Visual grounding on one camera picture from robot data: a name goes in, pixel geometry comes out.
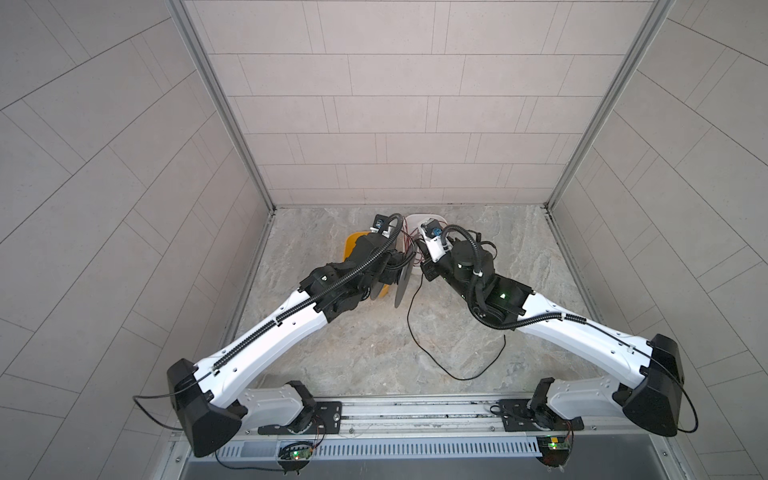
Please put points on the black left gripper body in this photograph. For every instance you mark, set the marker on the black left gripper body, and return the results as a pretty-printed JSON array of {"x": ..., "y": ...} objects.
[{"x": 385, "y": 271}]

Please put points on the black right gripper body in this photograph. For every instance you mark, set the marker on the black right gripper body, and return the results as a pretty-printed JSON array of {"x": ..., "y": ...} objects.
[{"x": 447, "y": 268}]

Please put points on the grey perforated cable spool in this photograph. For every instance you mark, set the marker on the grey perforated cable spool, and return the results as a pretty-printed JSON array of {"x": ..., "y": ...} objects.
[{"x": 399, "y": 286}]

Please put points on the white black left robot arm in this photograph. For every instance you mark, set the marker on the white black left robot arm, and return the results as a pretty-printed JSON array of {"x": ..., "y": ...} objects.
[{"x": 208, "y": 396}]

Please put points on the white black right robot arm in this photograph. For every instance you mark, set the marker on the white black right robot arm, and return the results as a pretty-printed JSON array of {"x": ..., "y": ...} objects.
[{"x": 642, "y": 381}]

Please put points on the yellow plastic tray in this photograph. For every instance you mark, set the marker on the yellow plastic tray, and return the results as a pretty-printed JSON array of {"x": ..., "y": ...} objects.
[{"x": 354, "y": 243}]

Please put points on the white plastic tray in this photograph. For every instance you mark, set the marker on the white plastic tray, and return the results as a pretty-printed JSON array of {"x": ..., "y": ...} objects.
[{"x": 413, "y": 221}]

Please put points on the right circuit board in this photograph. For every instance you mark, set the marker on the right circuit board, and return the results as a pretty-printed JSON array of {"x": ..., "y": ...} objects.
[{"x": 555, "y": 451}]

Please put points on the circuit board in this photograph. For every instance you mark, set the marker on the circuit board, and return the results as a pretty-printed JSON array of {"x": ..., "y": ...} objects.
[
  {"x": 297, "y": 451},
  {"x": 555, "y": 451}
]

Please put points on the left circuit board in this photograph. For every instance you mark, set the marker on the left circuit board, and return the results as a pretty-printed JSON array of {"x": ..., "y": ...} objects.
[{"x": 297, "y": 451}]

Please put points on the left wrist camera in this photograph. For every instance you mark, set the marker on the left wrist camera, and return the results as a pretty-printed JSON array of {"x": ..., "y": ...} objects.
[{"x": 381, "y": 224}]

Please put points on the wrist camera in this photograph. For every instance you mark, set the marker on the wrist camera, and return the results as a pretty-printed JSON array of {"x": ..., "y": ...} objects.
[
  {"x": 381, "y": 224},
  {"x": 431, "y": 230}
]

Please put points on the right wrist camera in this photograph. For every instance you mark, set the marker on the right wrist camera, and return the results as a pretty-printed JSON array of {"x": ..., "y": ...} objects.
[{"x": 431, "y": 230}]

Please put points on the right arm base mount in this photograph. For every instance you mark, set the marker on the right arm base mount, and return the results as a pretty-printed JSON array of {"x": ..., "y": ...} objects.
[{"x": 517, "y": 416}]

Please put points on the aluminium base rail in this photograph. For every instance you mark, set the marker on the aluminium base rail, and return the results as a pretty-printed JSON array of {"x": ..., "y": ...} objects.
[{"x": 449, "y": 416}]

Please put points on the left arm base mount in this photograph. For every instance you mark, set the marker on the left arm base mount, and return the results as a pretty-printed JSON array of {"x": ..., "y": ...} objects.
[{"x": 324, "y": 418}]

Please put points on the aluminium corner post right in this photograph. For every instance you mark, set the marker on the aluminium corner post right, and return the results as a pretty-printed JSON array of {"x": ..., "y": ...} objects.
[{"x": 642, "y": 41}]

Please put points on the aluminium corner post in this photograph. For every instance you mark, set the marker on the aluminium corner post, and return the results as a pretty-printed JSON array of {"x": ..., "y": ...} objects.
[
  {"x": 642, "y": 41},
  {"x": 182, "y": 19}
]

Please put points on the aluminium corner post left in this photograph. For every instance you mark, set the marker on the aluminium corner post left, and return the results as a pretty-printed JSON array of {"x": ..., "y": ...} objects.
[{"x": 182, "y": 19}]

